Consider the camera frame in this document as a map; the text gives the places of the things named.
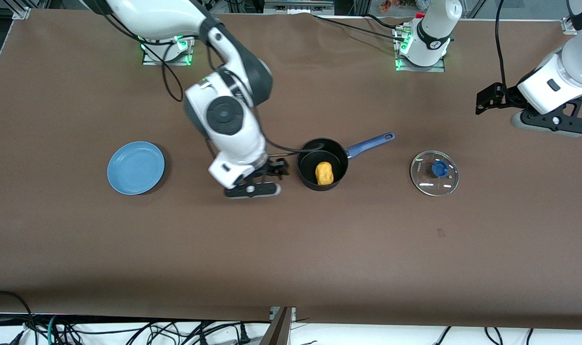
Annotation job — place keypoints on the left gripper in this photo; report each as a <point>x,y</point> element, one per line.
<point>505,96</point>

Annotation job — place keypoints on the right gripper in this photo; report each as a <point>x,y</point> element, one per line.
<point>270,167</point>

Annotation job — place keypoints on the yellow potato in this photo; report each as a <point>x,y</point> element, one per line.
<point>324,173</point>

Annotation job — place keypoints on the glass lid with blue knob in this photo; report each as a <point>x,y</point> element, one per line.
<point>439,167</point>

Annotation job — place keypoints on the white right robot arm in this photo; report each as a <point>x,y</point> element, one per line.
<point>238,139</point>

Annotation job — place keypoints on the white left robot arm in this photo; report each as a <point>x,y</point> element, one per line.
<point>434,28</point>

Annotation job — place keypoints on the brown table cover sheet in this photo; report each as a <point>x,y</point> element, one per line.
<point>271,239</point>

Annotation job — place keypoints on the light blue plate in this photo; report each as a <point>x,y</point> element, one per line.
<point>136,167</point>

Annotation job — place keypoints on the small orange object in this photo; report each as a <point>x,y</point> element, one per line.
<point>385,5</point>

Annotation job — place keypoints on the black power plug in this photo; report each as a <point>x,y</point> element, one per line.
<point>244,335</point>

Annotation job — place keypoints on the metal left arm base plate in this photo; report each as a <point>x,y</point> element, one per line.
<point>420,68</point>

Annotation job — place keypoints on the aluminium corner bracket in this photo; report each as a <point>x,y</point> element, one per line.
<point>21,12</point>
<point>567,25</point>

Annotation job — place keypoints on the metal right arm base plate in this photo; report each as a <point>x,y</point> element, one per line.
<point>166,63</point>

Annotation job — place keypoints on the aluminium profile post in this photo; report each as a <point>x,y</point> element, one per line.
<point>279,328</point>

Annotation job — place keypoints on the aluminium frame rail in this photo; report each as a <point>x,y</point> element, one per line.
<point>298,5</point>

